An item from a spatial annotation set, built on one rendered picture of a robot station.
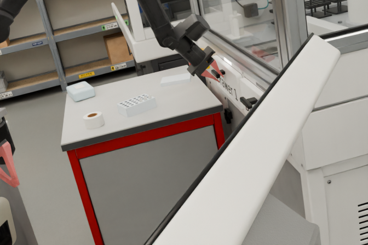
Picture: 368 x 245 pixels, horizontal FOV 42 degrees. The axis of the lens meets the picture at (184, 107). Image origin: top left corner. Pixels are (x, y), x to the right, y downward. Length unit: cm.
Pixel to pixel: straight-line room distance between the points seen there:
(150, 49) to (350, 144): 138
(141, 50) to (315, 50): 175
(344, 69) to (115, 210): 106
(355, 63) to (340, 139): 18
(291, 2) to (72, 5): 470
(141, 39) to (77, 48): 338
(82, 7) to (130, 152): 398
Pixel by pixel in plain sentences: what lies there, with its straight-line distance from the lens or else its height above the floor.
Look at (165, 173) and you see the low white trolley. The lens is 178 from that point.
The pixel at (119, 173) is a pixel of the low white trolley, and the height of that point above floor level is 59.
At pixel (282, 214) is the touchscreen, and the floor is 105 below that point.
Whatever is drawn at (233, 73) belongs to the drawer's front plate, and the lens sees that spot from 146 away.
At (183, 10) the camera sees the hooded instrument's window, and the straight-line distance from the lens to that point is 235.
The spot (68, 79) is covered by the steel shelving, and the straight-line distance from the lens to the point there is 521.
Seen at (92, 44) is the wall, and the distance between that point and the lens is 566.
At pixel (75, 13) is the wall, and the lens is 560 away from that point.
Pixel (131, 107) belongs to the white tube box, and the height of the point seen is 79.
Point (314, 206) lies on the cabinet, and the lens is 120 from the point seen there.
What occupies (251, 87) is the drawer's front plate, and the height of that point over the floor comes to 93.
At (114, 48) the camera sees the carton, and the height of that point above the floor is 31.
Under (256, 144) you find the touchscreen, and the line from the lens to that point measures 40.
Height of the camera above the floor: 136
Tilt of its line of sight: 20 degrees down
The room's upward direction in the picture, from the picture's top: 12 degrees counter-clockwise
